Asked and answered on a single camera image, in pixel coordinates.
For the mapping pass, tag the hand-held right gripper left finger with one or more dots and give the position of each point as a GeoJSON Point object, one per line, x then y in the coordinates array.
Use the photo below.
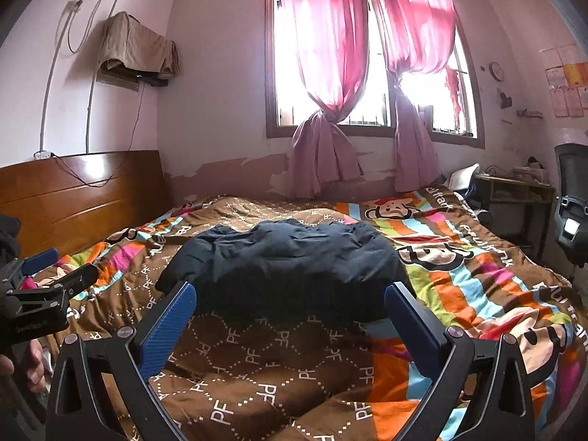
{"type": "Point", "coordinates": [167, 330]}

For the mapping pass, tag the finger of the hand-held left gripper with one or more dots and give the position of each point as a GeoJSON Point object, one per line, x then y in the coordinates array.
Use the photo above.
{"type": "Point", "coordinates": [76, 282]}
{"type": "Point", "coordinates": [41, 261]}

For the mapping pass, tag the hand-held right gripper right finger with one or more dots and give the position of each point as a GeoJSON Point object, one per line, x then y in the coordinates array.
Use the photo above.
{"type": "Point", "coordinates": [413, 330]}

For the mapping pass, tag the dark navy padded jacket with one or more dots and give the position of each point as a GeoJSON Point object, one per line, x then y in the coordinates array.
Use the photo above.
{"type": "Point", "coordinates": [285, 262]}

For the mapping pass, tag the person's left hand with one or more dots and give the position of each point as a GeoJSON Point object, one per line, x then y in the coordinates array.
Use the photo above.
{"type": "Point", "coordinates": [36, 367]}

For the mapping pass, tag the black cloth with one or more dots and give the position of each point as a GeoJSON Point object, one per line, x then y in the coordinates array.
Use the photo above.
{"type": "Point", "coordinates": [9, 239]}

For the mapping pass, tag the colourful printed blanket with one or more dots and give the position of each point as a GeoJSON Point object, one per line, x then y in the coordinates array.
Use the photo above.
{"type": "Point", "coordinates": [459, 294]}

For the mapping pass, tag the wooden headboard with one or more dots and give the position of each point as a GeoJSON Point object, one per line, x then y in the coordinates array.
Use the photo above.
{"type": "Point", "coordinates": [69, 197]}

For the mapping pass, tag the white power strip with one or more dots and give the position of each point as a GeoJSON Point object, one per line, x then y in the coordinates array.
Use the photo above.
{"type": "Point", "coordinates": [43, 155]}

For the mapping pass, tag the wooden desk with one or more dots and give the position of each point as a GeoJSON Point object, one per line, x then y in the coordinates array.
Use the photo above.
{"type": "Point", "coordinates": [519, 190]}

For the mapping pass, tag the black office chair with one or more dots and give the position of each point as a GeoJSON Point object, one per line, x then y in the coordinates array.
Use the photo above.
{"type": "Point", "coordinates": [572, 170]}

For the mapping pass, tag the beige cover cloth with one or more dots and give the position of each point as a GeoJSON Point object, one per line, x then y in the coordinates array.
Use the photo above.
{"type": "Point", "coordinates": [133, 46]}

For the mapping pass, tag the window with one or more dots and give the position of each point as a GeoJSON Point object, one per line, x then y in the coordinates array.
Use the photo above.
{"type": "Point", "coordinates": [381, 78]}

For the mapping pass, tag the pink curtain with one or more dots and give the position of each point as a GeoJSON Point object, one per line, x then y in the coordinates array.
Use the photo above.
{"type": "Point", "coordinates": [413, 32]}
{"type": "Point", "coordinates": [321, 55]}

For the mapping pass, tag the white wall pipe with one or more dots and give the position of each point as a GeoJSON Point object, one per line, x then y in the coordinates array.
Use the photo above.
{"type": "Point", "coordinates": [49, 82]}
{"type": "Point", "coordinates": [92, 92]}

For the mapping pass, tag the black wall shelf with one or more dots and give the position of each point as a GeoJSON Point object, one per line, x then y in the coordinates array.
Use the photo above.
{"type": "Point", "coordinates": [151, 81]}

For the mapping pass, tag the round wall clock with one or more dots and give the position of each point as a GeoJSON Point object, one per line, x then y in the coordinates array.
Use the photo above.
{"type": "Point", "coordinates": [496, 70]}

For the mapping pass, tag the wall paper sheets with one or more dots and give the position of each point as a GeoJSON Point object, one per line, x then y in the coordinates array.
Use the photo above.
{"type": "Point", "coordinates": [567, 87]}

